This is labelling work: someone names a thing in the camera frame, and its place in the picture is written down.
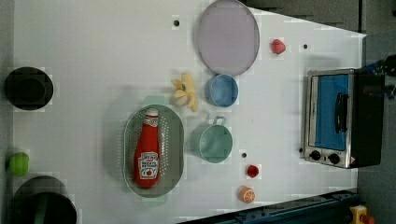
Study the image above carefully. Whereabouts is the pink strawberry toy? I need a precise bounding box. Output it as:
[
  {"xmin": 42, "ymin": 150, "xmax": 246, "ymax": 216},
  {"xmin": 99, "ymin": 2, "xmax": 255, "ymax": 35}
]
[{"xmin": 271, "ymin": 39, "xmax": 286, "ymax": 54}]

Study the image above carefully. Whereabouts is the orange slice toy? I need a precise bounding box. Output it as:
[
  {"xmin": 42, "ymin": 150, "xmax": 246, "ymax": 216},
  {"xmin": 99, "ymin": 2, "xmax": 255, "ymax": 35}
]
[{"xmin": 239, "ymin": 187, "xmax": 255, "ymax": 203}]

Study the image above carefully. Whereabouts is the peeled yellow banana toy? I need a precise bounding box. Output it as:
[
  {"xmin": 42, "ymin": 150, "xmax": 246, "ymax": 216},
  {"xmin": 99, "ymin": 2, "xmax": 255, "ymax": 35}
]
[{"xmin": 172, "ymin": 73, "xmax": 198, "ymax": 112}]

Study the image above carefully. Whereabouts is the yellow red tool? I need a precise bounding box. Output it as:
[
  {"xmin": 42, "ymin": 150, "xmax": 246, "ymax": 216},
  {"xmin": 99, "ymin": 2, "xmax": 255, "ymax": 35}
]
[{"xmin": 349, "ymin": 205, "xmax": 375, "ymax": 224}]

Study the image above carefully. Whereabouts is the black silver toaster oven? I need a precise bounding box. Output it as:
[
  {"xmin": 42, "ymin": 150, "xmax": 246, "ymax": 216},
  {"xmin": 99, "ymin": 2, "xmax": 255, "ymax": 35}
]
[{"xmin": 303, "ymin": 69, "xmax": 385, "ymax": 169}]

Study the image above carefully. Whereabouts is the dark red strawberry toy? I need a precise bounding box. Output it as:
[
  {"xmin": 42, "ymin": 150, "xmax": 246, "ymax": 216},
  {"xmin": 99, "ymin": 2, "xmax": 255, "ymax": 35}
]
[{"xmin": 247, "ymin": 165, "xmax": 260, "ymax": 178}]

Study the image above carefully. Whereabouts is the green apple toy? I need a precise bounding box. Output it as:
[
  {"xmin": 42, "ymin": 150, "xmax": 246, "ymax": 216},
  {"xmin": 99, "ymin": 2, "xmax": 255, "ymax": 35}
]
[{"xmin": 9, "ymin": 152, "xmax": 29, "ymax": 176}]

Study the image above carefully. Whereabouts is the red ketchup bottle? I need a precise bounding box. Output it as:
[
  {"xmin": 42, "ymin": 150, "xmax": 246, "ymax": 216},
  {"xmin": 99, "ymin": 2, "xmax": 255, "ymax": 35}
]
[{"xmin": 134, "ymin": 107, "xmax": 160, "ymax": 189}]

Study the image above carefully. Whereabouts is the green mug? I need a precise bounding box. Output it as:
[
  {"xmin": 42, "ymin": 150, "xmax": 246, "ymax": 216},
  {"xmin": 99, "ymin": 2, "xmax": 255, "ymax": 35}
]
[{"xmin": 191, "ymin": 116, "xmax": 233, "ymax": 163}]

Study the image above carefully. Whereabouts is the large grey round plate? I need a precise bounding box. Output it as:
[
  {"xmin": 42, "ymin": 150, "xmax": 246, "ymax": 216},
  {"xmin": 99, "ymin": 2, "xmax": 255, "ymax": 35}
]
[{"xmin": 197, "ymin": 0, "xmax": 260, "ymax": 76}]

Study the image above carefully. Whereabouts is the black cylinder mount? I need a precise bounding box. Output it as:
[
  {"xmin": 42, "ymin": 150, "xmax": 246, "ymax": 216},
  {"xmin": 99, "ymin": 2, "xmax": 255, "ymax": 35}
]
[{"xmin": 4, "ymin": 66, "xmax": 54, "ymax": 111}]

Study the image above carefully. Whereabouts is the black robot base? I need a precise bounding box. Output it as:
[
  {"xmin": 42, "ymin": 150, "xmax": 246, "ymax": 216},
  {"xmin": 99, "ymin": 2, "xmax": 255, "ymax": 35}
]
[{"xmin": 11, "ymin": 175, "xmax": 78, "ymax": 224}]

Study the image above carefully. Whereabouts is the blue bowl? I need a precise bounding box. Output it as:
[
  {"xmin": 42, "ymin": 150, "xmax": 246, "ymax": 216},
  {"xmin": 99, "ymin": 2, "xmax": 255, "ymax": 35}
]
[{"xmin": 205, "ymin": 75, "xmax": 239, "ymax": 107}]

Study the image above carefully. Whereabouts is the green oval strainer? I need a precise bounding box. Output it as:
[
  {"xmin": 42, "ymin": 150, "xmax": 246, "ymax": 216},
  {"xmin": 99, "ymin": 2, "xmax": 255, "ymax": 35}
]
[{"xmin": 122, "ymin": 105, "xmax": 184, "ymax": 198}]

